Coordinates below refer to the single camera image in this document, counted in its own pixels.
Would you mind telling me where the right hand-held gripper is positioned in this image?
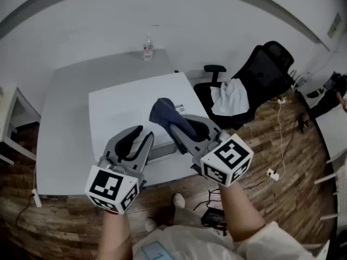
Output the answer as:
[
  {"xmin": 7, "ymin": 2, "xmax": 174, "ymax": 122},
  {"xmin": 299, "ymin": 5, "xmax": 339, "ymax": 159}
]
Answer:
[{"xmin": 168, "ymin": 114, "xmax": 255, "ymax": 188}]

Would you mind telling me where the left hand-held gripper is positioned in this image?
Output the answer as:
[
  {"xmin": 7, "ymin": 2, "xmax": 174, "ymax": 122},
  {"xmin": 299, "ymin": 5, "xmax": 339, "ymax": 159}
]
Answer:
[{"xmin": 85, "ymin": 125, "xmax": 155, "ymax": 215}]

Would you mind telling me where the dark blue cloth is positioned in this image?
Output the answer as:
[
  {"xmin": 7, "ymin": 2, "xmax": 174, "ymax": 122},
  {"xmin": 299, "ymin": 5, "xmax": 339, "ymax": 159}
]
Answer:
[{"xmin": 149, "ymin": 97, "xmax": 200, "ymax": 142}]

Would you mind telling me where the person's right forearm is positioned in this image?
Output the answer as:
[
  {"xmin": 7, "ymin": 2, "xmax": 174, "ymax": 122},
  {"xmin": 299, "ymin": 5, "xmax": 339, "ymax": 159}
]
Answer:
[{"xmin": 218, "ymin": 181, "xmax": 266, "ymax": 242}]

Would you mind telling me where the person's left forearm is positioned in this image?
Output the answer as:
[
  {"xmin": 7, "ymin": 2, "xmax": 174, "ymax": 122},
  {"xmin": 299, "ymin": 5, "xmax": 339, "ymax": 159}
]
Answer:
[{"xmin": 97, "ymin": 209, "xmax": 134, "ymax": 260}]

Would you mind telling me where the crumpled white garment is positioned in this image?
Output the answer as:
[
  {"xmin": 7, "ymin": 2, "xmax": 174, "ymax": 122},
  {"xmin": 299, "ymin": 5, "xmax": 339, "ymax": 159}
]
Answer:
[{"xmin": 210, "ymin": 79, "xmax": 250, "ymax": 118}]

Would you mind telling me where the person's right white shoe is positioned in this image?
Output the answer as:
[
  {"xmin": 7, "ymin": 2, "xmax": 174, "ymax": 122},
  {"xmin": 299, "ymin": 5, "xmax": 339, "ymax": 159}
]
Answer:
[{"xmin": 172, "ymin": 193, "xmax": 186, "ymax": 209}]

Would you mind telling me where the black battery box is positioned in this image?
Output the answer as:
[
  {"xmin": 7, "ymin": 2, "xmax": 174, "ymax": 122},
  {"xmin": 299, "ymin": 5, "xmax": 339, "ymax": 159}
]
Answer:
[{"xmin": 200, "ymin": 207, "xmax": 227, "ymax": 231}]

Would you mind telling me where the white power strip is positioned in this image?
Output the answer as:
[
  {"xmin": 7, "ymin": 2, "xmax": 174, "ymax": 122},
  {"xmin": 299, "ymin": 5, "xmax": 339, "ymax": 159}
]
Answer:
[
  {"xmin": 31, "ymin": 188, "xmax": 43, "ymax": 209},
  {"xmin": 266, "ymin": 168, "xmax": 280, "ymax": 181}
]

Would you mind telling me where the black office chair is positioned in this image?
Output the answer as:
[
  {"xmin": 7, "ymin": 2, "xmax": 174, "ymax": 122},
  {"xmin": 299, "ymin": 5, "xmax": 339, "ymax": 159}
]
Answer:
[{"xmin": 193, "ymin": 40, "xmax": 295, "ymax": 131}]

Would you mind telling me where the clear plastic water bottle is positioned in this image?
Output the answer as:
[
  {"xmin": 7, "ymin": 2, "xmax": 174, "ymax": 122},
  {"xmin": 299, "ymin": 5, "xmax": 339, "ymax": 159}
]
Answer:
[{"xmin": 143, "ymin": 32, "xmax": 154, "ymax": 62}]

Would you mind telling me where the person's white clothing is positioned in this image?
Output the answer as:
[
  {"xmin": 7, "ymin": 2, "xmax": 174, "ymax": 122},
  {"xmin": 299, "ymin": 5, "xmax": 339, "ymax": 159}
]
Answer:
[{"xmin": 132, "ymin": 207, "xmax": 330, "ymax": 260}]

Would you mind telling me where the white side table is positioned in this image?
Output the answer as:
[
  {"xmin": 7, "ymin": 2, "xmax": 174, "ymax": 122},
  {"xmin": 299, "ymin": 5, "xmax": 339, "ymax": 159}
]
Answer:
[{"xmin": 0, "ymin": 87, "xmax": 42, "ymax": 165}]

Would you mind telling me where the white metal rack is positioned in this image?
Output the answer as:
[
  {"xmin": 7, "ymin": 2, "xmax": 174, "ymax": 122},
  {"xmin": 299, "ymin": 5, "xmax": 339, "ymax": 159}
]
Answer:
[{"xmin": 313, "ymin": 147, "xmax": 347, "ymax": 251}]

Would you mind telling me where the white power cable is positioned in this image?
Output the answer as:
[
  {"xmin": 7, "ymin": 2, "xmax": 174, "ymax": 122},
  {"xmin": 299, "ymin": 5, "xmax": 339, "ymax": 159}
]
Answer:
[{"xmin": 276, "ymin": 101, "xmax": 287, "ymax": 180}]

